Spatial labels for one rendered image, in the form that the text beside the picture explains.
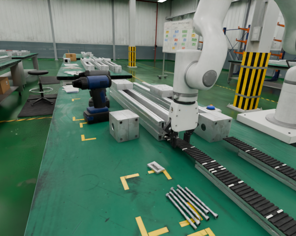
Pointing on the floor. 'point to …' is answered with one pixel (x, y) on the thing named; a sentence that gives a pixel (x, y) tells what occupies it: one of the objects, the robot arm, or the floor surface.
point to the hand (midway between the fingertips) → (180, 140)
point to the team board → (178, 38)
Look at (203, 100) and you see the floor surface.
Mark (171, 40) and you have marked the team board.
